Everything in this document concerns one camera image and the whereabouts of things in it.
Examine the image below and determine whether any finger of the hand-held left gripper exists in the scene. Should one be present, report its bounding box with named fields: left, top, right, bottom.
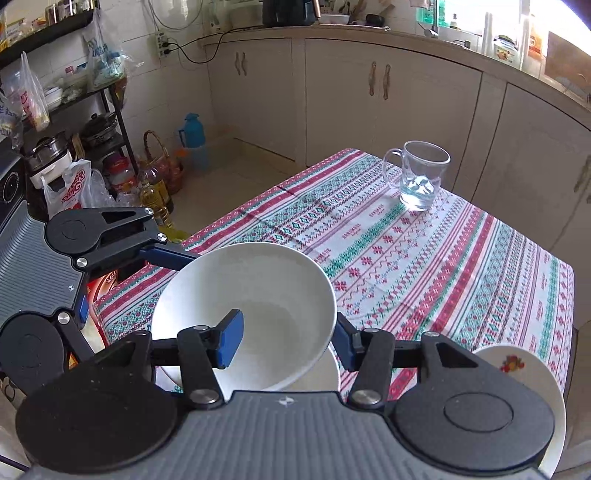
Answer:
left=74, top=207, right=204, bottom=273
left=55, top=293, right=99, bottom=365

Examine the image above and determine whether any orange bottle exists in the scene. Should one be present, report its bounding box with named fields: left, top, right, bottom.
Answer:
left=526, top=16, right=543, bottom=61

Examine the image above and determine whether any black cooking pot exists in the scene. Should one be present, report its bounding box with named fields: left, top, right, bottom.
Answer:
left=81, top=112, right=118, bottom=146

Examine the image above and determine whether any hanging plastic bag of food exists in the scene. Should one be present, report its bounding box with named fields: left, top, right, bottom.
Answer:
left=2, top=51, right=49, bottom=132

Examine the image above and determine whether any black power cable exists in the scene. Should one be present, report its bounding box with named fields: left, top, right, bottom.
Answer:
left=166, top=25, right=232, bottom=63

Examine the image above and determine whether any white and red plastic bag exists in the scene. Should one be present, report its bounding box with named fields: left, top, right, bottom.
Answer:
left=42, top=159, right=100, bottom=215

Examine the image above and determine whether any white flower-print plate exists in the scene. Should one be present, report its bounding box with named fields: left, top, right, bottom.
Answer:
left=471, top=345, right=568, bottom=478

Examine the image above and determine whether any pale blue plastic container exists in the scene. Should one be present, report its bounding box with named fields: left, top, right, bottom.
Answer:
left=185, top=145, right=211, bottom=171

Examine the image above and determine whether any clear glass mug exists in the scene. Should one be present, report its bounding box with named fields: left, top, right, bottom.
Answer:
left=383, top=141, right=451, bottom=212

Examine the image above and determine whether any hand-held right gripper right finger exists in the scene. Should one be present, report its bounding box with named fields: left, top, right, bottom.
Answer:
left=333, top=312, right=480, bottom=409

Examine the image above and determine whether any metal faucet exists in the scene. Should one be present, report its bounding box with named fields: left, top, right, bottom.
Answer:
left=418, top=0, right=440, bottom=38

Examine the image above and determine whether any yellow cooking oil bottle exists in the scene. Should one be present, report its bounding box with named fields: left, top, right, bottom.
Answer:
left=139, top=178, right=174, bottom=227

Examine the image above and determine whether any patterned striped tablecloth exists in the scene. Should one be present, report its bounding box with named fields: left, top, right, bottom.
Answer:
left=95, top=148, right=575, bottom=402

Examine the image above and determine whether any red-lid plastic jar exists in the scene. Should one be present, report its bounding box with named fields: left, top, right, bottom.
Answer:
left=104, top=156, right=137, bottom=192

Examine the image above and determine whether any stack of clear cups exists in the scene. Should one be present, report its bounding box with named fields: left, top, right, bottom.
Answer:
left=480, top=11, right=495, bottom=54

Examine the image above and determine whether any white bowl pink floral print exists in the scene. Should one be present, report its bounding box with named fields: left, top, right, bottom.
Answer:
left=151, top=243, right=337, bottom=392

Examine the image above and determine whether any black induction cooker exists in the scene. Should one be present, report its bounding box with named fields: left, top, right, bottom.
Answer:
left=0, top=154, right=28, bottom=217

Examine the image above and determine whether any hanging clear plastic bag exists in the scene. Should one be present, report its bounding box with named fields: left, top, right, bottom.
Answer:
left=85, top=7, right=132, bottom=88

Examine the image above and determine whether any black metal shelf rack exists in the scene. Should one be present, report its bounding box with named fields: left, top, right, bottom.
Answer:
left=0, top=9, right=139, bottom=217

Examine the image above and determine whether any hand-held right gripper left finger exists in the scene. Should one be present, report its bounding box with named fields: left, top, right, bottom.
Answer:
left=95, top=309, right=245, bottom=411

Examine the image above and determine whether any blue thermos jug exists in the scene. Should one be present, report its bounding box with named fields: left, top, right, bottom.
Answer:
left=179, top=113, right=206, bottom=148

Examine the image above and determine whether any wicker basket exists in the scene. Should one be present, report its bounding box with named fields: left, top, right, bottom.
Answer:
left=142, top=130, right=185, bottom=195

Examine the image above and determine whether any rice cooker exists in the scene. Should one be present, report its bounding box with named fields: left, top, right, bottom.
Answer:
left=23, top=134, right=75, bottom=188

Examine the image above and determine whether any brown cardboard box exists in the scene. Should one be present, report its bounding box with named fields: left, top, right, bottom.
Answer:
left=545, top=30, right=591, bottom=90

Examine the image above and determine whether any printed glass jar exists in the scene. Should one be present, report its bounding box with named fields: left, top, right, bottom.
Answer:
left=493, top=34, right=520, bottom=63

